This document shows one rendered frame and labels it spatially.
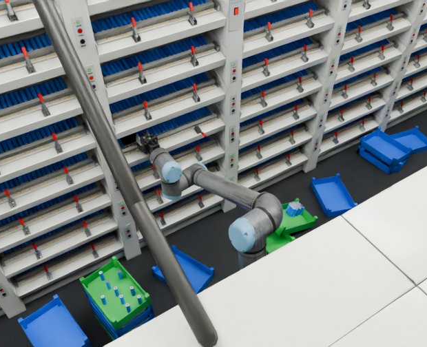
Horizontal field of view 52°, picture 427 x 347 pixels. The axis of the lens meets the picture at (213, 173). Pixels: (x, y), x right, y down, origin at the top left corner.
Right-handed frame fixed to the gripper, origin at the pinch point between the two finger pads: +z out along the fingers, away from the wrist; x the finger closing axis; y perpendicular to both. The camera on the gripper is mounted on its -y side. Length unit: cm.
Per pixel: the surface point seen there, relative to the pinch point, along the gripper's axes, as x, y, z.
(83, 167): 31.8, -3.7, -1.7
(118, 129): 12.5, 14.7, -7.2
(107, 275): 41, -50, -32
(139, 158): 5.5, -6.1, -8.0
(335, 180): -127, -80, -21
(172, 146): -13.2, -6.7, -7.9
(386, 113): -190, -57, -5
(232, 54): -49, 35, -10
